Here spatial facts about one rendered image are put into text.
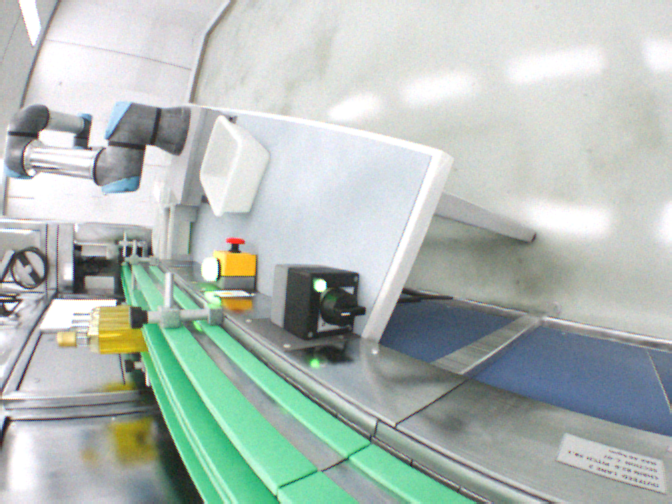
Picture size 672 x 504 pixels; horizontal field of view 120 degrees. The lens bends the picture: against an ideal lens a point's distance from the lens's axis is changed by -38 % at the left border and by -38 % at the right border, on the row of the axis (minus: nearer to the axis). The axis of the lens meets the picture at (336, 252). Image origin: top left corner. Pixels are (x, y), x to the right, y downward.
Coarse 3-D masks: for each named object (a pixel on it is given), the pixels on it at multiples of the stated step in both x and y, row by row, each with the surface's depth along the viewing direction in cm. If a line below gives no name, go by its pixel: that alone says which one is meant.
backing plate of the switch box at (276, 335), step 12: (252, 324) 38; (264, 324) 38; (264, 336) 34; (276, 336) 34; (288, 336) 35; (336, 336) 37; (348, 336) 37; (360, 336) 38; (288, 348) 31; (300, 348) 32
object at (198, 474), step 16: (128, 304) 94; (144, 352) 61; (160, 384) 50; (160, 400) 44; (176, 416) 41; (176, 432) 37; (192, 448) 35; (192, 464) 32; (208, 480) 29; (208, 496) 27
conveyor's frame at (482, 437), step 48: (192, 288) 55; (240, 336) 37; (336, 384) 24; (384, 384) 25; (432, 384) 25; (480, 384) 25; (384, 432) 19; (432, 432) 18; (480, 432) 18; (528, 432) 17; (576, 432) 16; (624, 432) 15; (480, 480) 14; (528, 480) 12; (576, 480) 11; (624, 480) 10
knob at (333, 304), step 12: (336, 288) 36; (324, 300) 35; (336, 300) 34; (348, 300) 35; (324, 312) 34; (336, 312) 33; (348, 312) 33; (360, 312) 35; (336, 324) 34; (348, 324) 36
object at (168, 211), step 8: (168, 208) 103; (168, 216) 104; (168, 224) 105; (168, 232) 105; (160, 240) 104; (168, 240) 92; (160, 248) 104; (168, 248) 92; (160, 256) 104; (168, 256) 92
